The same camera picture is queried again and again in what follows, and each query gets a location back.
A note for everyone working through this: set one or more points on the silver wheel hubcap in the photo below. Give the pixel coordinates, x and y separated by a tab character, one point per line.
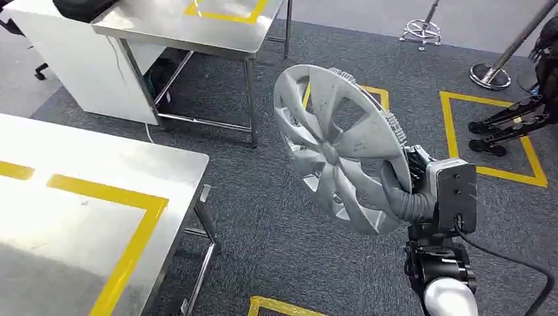
331	152

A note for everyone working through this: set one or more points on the black bag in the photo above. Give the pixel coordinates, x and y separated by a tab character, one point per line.
159	78

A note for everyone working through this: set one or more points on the small yellow table tape outline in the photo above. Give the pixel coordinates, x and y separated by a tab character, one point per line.
226	17

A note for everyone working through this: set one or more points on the steel table beside white cabinet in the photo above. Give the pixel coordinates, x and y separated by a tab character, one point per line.
174	26

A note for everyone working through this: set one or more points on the large yellow table tape outline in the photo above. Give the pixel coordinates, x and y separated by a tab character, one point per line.
109	194

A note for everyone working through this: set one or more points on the steel table with large tape outline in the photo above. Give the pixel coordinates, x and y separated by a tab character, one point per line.
87	152

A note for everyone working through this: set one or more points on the chrome ringed stand base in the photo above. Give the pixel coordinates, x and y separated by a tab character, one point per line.
422	27

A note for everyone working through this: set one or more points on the black robot legs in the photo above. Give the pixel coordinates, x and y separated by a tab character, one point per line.
484	128

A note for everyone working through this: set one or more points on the white cabinet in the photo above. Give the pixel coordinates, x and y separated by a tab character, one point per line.
78	65

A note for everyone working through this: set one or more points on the chrome stanchion with round base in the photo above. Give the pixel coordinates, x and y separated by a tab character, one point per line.
490	76

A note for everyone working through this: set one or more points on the black bulky object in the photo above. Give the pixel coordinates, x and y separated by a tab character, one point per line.
83	8

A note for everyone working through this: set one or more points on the black office chair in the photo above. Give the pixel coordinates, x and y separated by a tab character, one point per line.
41	72

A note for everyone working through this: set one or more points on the short yellow table tape strip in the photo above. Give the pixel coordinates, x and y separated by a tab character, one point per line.
15	171

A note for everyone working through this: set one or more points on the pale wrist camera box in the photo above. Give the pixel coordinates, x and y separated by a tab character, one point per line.
453	192

